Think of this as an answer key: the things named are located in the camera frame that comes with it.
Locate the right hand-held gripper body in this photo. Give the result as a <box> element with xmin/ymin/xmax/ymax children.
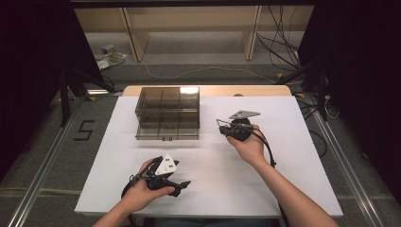
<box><xmin>229</xmin><ymin>110</ymin><xmax>261</xmax><ymax>142</ymax></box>

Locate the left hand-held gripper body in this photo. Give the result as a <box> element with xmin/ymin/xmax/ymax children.
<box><xmin>145</xmin><ymin>153</ymin><xmax>183</xmax><ymax>199</ymax></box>

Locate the smoky clear drawer box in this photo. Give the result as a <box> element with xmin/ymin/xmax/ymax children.
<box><xmin>134</xmin><ymin>86</ymin><xmax>201</xmax><ymax>131</ymax></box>

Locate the person's right hand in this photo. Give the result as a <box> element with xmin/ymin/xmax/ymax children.
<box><xmin>226</xmin><ymin>123</ymin><xmax>270</xmax><ymax>168</ymax></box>

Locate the person's left hand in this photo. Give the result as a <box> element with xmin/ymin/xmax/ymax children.
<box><xmin>121</xmin><ymin>158</ymin><xmax>176</xmax><ymax>214</ymax></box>

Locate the white table board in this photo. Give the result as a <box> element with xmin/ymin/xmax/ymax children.
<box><xmin>74</xmin><ymin>96</ymin><xmax>344</xmax><ymax>218</ymax></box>

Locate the black metal stand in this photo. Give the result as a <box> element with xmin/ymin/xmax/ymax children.
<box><xmin>273</xmin><ymin>53</ymin><xmax>330</xmax><ymax>122</ymax></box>

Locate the white power adapter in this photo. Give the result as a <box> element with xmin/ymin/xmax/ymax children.
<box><xmin>96</xmin><ymin>59</ymin><xmax>112</xmax><ymax>71</ymax></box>

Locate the black tripod stand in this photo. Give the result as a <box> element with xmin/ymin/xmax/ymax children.
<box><xmin>58</xmin><ymin>67</ymin><xmax>117</xmax><ymax>127</ymax></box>

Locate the light wooden shelf unit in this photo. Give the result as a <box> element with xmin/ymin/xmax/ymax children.
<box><xmin>74</xmin><ymin>5</ymin><xmax>316</xmax><ymax>62</ymax></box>

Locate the black metal bar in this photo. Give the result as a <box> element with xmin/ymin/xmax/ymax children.
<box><xmin>69</xmin><ymin>0</ymin><xmax>316</xmax><ymax>9</ymax></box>

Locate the black curtain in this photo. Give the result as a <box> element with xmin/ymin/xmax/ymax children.
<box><xmin>0</xmin><ymin>0</ymin><xmax>106</xmax><ymax>183</ymax></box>
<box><xmin>297</xmin><ymin>0</ymin><xmax>401</xmax><ymax>207</ymax></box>

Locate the grey power adapter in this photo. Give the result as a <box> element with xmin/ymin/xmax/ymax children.
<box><xmin>100</xmin><ymin>44</ymin><xmax>116</xmax><ymax>56</ymax></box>

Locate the left hand-held gripper black cable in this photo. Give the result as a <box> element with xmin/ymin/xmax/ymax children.
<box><xmin>121</xmin><ymin>157</ymin><xmax>159</xmax><ymax>227</ymax></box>

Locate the hand-held gripper black cable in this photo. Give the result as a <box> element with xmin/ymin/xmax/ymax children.
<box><xmin>121</xmin><ymin>157</ymin><xmax>159</xmax><ymax>227</ymax></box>
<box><xmin>250</xmin><ymin>126</ymin><xmax>289</xmax><ymax>227</ymax></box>

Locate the right hand-held gripper black cable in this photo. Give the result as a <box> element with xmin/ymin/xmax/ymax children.
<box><xmin>250</xmin><ymin>126</ymin><xmax>289</xmax><ymax>227</ymax></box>

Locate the thin white floor cable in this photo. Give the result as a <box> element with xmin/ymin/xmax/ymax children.
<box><xmin>140</xmin><ymin>61</ymin><xmax>278</xmax><ymax>85</ymax></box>

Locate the black floor cable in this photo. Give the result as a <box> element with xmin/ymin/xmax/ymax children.
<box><xmin>296</xmin><ymin>94</ymin><xmax>329</xmax><ymax>159</ymax></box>

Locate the bundle of black cables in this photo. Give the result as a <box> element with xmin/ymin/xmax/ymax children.
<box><xmin>255</xmin><ymin>5</ymin><xmax>304</xmax><ymax>72</ymax></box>

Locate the aluminium floor rail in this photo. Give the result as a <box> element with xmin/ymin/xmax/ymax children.
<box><xmin>8</xmin><ymin>89</ymin><xmax>124</xmax><ymax>227</ymax></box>
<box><xmin>304</xmin><ymin>93</ymin><xmax>386</xmax><ymax>227</ymax></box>

